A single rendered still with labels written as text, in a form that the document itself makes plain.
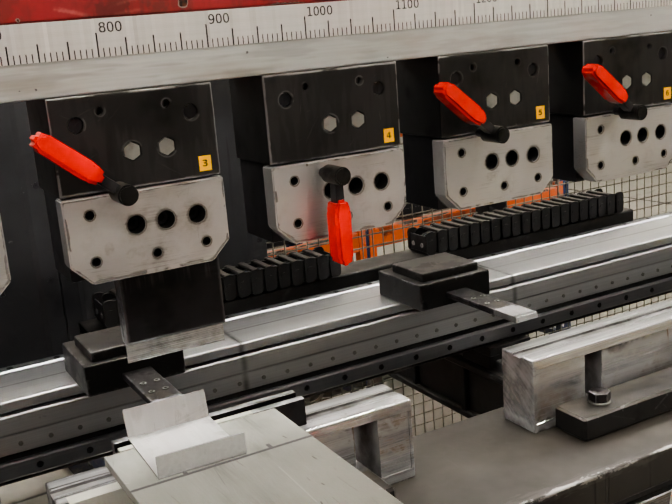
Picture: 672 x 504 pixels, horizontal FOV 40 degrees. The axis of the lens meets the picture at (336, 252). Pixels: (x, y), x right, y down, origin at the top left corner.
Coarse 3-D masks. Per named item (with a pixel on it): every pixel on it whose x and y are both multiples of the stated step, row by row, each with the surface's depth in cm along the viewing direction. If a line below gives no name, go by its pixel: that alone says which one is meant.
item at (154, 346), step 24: (216, 264) 92; (120, 288) 88; (144, 288) 89; (168, 288) 90; (192, 288) 91; (216, 288) 92; (120, 312) 89; (144, 312) 89; (168, 312) 90; (192, 312) 92; (216, 312) 93; (144, 336) 90; (168, 336) 92; (192, 336) 93; (216, 336) 94
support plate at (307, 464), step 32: (256, 416) 95; (256, 448) 88; (288, 448) 88; (320, 448) 87; (128, 480) 84; (160, 480) 83; (192, 480) 83; (224, 480) 82; (256, 480) 82; (288, 480) 82; (320, 480) 81; (352, 480) 81
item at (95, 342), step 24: (96, 336) 113; (120, 336) 113; (72, 360) 112; (96, 360) 108; (120, 360) 109; (144, 360) 110; (168, 360) 112; (96, 384) 108; (120, 384) 109; (144, 384) 105; (168, 384) 104
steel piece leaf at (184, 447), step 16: (208, 416) 96; (160, 432) 93; (176, 432) 93; (192, 432) 92; (208, 432) 92; (224, 432) 92; (144, 448) 90; (160, 448) 89; (176, 448) 89; (192, 448) 84; (208, 448) 85; (224, 448) 86; (240, 448) 87; (160, 464) 83; (176, 464) 84; (192, 464) 85; (208, 464) 86
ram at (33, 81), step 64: (0, 0) 75; (64, 0) 78; (128, 0) 80; (192, 0) 83; (256, 0) 86; (320, 0) 89; (64, 64) 79; (128, 64) 81; (192, 64) 84; (256, 64) 87; (320, 64) 90
